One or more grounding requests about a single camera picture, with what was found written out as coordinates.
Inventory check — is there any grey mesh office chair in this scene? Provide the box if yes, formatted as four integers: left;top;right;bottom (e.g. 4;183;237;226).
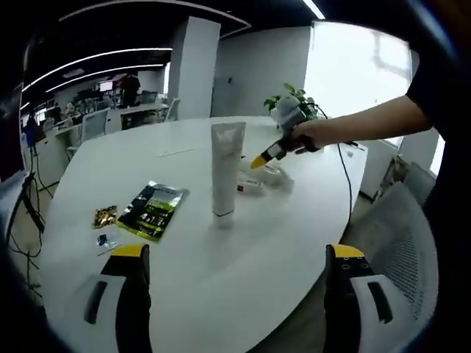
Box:
338;161;441;324

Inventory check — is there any person's right hand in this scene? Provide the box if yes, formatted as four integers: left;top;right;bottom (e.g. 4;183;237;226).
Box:
288;119;334;155

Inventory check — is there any white office chair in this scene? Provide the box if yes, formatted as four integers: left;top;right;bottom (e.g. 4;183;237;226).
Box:
79;108;111;143
163;97;183;122

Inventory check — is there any potted green plant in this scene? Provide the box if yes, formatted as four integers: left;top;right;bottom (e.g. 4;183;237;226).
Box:
263;83;321;129

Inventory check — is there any gold sachet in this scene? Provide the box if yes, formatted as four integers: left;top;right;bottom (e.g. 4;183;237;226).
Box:
91;205;118;229

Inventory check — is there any ceiling light strip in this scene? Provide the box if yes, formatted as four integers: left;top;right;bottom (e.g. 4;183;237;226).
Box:
301;0;327;19
46;62;165;93
21;46;174;91

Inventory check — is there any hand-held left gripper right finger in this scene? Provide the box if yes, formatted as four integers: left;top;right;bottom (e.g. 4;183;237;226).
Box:
323;243;412;353

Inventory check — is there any white skincare tube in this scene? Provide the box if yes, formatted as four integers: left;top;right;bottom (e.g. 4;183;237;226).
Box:
210;121;247;229

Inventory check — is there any green printed sachet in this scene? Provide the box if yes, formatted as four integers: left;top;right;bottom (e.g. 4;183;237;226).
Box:
116;179;191;243

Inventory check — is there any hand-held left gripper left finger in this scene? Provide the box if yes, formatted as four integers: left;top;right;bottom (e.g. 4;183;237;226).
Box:
69;243;152;353

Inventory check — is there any clear bottle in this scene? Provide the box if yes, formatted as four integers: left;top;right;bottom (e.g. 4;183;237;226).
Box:
257;165;295;192

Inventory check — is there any window with blinds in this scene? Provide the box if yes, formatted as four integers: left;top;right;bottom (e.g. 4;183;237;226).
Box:
308;21;420;122

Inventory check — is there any small white sachet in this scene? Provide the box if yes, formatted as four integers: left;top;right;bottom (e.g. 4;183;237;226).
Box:
96;230;122;257

